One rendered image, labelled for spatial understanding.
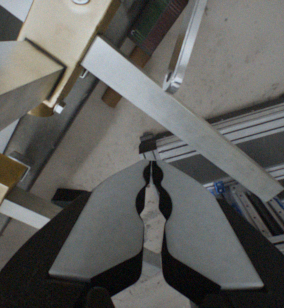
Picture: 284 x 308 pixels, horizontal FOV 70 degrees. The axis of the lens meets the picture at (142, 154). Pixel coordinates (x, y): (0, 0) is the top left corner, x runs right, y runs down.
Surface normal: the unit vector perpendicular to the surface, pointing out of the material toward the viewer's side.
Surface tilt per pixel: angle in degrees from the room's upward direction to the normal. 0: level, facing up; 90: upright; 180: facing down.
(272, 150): 0
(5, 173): 90
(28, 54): 90
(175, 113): 0
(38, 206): 90
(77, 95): 0
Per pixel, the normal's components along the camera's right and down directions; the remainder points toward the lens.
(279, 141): 0.01, 0.50
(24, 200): 0.61, -0.69
